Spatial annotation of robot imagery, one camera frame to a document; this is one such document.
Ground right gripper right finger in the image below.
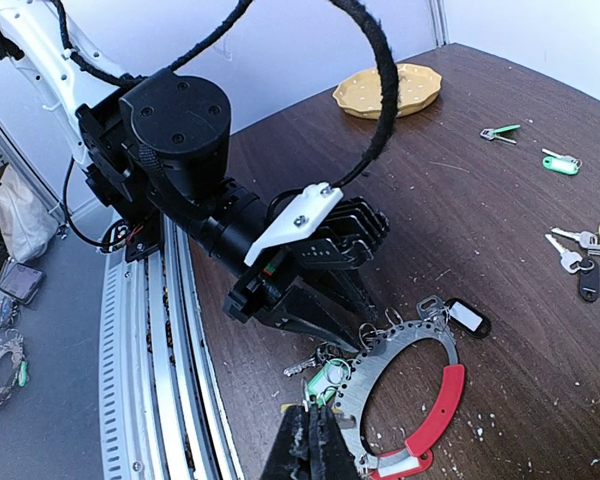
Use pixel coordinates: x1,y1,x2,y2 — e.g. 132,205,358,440
309,405,359,480

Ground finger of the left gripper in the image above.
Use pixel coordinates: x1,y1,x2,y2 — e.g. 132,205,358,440
264,285,361,353
324,270,379,324

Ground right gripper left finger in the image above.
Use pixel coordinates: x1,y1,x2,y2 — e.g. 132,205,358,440
261,405,311,480

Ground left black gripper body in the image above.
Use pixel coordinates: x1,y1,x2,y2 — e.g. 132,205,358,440
223,247,309,330

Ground metal keyring with red handle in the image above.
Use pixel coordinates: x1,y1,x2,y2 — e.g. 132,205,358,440
335,316,466,479

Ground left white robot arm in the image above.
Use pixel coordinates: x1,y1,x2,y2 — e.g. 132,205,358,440
0,1,389,352

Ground keys with yellow tag cluster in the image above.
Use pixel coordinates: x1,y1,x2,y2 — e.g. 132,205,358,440
544,224,600,303

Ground yellow dotted plate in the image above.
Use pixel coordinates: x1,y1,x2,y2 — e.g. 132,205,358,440
332,62,444,121

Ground key with dark green tag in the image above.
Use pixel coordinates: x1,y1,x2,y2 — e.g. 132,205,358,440
480,124,521,145

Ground key with light green tag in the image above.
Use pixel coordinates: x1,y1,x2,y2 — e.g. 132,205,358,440
541,148,582,176

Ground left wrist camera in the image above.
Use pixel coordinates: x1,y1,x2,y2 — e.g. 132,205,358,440
244,182,390,271

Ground green tag on ring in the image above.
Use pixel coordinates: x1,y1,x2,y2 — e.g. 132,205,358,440
298,356,352,410

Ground red tag on ring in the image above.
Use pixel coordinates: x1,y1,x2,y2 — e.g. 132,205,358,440
370,449,434,480

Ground black tagged key on ring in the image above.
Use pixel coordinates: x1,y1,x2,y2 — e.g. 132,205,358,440
416,295,492,339

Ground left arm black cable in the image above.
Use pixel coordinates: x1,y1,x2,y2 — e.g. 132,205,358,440
44,0,399,194

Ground left aluminium frame post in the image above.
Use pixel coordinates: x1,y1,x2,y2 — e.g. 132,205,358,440
428,0,450,48

